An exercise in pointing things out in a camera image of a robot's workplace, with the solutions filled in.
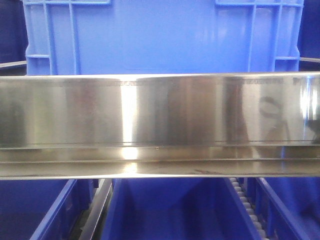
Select blue plastic bin shelf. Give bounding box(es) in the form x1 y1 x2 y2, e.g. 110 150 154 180
22 0 304 75

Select blue bin lower middle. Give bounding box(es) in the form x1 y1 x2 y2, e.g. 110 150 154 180
101 177 261 240

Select blue bin lower right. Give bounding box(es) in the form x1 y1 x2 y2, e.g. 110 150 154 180
243 177 320 240

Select blue bin lower left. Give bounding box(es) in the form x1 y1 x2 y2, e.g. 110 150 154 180
0 179 99 240

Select dark blue bin upper left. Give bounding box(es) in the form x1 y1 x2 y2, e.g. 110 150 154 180
0 0 28 63

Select dark blue bin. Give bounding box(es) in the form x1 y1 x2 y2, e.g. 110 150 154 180
0 0 28 63
298 0 320 59

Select dark blue bin upper right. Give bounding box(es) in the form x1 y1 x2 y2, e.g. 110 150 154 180
298 0 320 59

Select stainless steel shelf front rail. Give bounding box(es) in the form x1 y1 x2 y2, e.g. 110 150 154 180
0 71 320 180

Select left roller track rail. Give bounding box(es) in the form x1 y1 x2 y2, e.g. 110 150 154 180
69 178 113 240

